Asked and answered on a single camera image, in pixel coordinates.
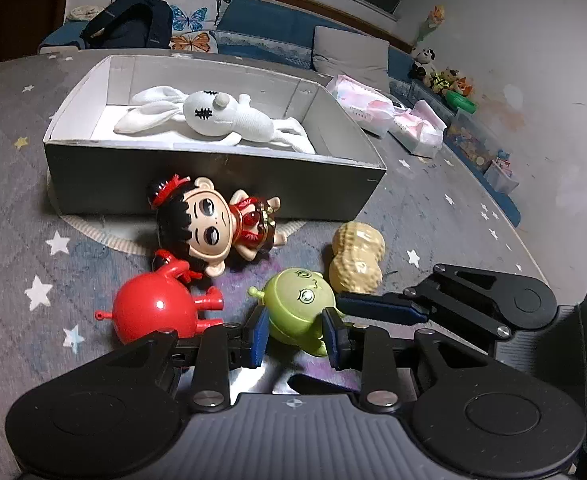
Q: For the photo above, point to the green plastic container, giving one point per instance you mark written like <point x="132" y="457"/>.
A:
<point x="462" y="102"/>

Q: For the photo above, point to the orange fox plush toy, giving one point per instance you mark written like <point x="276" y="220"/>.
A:
<point x="463" y="86"/>

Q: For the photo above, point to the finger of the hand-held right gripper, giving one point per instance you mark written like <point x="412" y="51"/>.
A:
<point x="378" y="306"/>

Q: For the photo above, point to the green round toy figure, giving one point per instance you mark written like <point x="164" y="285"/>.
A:
<point x="293" y="305"/>

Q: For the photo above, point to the cream crumpled cloth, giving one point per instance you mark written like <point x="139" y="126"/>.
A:
<point x="86" y="12"/>

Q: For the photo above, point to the beige peanut toy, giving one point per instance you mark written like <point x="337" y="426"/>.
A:
<point x="356" y="260"/>

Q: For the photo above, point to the grey pillow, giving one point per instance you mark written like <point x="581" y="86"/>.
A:
<point x="351" y="55"/>

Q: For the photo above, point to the butterfly print pillow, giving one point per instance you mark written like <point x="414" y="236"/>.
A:
<point x="193" y="15"/>

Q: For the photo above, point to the round pale mat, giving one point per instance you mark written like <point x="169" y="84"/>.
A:
<point x="103" y="235"/>

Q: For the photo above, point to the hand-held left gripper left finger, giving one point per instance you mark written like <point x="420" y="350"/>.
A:
<point x="256" y="340"/>

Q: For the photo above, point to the pink tissue packet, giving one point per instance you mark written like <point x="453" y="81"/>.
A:
<point x="418" y="130"/>
<point x="358" y="100"/>

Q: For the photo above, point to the black-haired doll figure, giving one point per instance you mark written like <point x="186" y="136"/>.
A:
<point x="208" y="220"/>

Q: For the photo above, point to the black backpack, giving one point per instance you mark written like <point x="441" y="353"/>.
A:
<point x="128" y="25"/>

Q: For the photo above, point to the grey cardboard box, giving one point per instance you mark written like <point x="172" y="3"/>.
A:
<point x="198" y="185"/>

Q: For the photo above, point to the grey star-print bed cover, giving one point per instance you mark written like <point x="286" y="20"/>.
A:
<point x="13" y="185"/>

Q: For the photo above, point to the blue sofa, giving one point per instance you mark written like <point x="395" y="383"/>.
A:
<point x="263" y="25"/>

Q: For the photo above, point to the yellow flower plush toy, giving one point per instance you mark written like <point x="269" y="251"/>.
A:
<point x="437" y="14"/>

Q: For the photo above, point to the panda plush toy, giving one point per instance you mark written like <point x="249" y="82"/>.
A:
<point x="426" y="55"/>

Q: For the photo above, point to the yellow and black plush toy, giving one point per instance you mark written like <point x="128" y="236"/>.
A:
<point x="442" y="80"/>

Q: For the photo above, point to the white plush rabbit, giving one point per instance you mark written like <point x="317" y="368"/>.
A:
<point x="233" y="120"/>

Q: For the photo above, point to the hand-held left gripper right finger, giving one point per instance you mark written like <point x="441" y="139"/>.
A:
<point x="334" y="340"/>

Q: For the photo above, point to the small clear storage box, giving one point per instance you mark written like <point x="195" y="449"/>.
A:
<point x="502" y="175"/>

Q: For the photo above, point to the red round toy figure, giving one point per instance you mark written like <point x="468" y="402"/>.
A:
<point x="148" y="310"/>

